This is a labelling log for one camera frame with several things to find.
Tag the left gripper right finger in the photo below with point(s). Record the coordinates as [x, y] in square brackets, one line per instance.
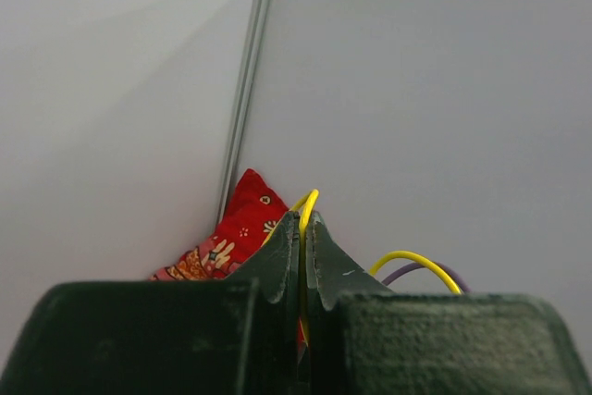
[336, 290]

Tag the red patterned pillow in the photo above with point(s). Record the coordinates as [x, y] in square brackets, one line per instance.
[253, 211]

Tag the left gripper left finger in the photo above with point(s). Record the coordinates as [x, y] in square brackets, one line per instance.
[270, 336]

